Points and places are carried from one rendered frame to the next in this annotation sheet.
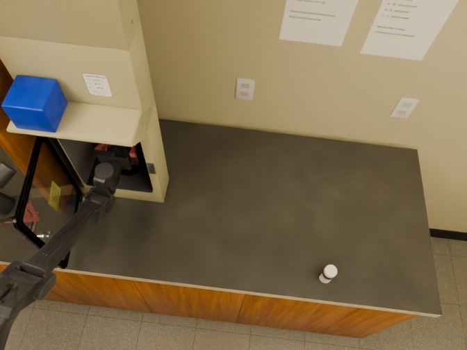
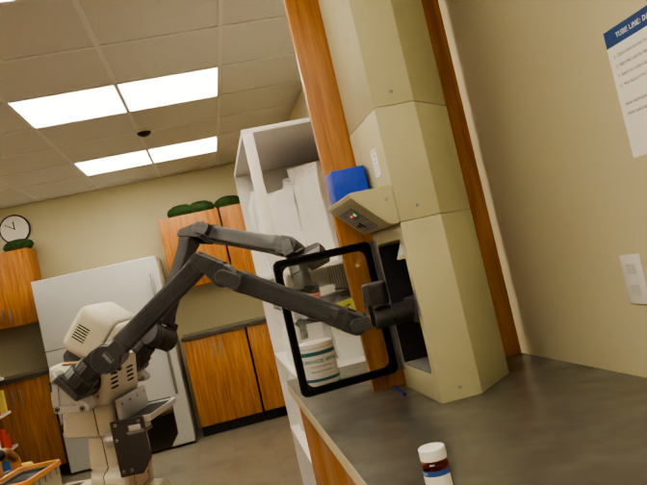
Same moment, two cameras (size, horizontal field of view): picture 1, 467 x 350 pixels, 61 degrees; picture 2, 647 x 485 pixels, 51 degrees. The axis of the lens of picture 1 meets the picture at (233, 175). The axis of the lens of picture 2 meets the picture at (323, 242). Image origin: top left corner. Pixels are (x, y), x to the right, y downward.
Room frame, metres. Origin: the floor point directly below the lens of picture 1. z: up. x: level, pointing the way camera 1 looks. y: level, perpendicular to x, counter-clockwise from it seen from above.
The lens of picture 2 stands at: (0.13, -1.39, 1.34)
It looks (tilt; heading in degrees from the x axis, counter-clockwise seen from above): 2 degrees up; 79
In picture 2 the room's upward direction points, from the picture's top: 13 degrees counter-clockwise
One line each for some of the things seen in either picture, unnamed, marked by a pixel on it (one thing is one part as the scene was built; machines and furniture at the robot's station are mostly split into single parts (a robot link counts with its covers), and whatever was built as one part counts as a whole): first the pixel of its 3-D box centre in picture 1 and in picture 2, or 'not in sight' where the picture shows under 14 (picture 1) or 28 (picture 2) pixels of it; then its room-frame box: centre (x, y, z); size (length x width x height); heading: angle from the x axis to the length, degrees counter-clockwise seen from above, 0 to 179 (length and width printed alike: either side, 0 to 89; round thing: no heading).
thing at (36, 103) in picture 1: (36, 104); (347, 186); (0.59, 0.50, 1.55); 0.10 x 0.10 x 0.09; 89
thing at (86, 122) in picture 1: (80, 130); (360, 215); (0.59, 0.42, 1.46); 0.32 x 0.11 x 0.10; 89
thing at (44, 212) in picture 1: (53, 204); (336, 318); (0.48, 0.55, 1.19); 0.30 x 0.01 x 0.40; 6
